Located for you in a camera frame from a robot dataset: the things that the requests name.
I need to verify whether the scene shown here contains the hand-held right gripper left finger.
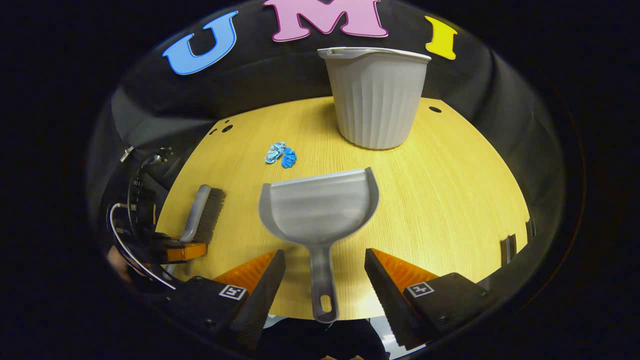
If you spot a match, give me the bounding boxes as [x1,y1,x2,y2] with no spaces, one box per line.
[160,249,287,352]

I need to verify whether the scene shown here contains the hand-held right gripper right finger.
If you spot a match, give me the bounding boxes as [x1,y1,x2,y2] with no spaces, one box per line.
[364,248,491,351]

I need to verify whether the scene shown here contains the grey plastic dustpan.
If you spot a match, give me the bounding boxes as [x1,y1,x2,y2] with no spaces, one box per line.
[258,167,381,324]

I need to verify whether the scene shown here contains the light blue paper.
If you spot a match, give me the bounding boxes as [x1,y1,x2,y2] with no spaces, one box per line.
[264,142,287,165]

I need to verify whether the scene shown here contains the ribbed grey garbage bin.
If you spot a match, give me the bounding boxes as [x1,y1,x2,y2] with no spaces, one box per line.
[317,46,432,150]

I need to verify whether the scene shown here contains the person's dark clothing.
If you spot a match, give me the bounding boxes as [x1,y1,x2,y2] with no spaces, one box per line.
[260,315,391,360]

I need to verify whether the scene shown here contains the black backdrop cloth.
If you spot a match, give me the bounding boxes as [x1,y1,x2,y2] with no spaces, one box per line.
[87,0,566,281]

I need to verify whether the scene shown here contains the white cable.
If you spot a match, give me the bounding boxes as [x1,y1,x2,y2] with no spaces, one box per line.
[108,202,177,291]

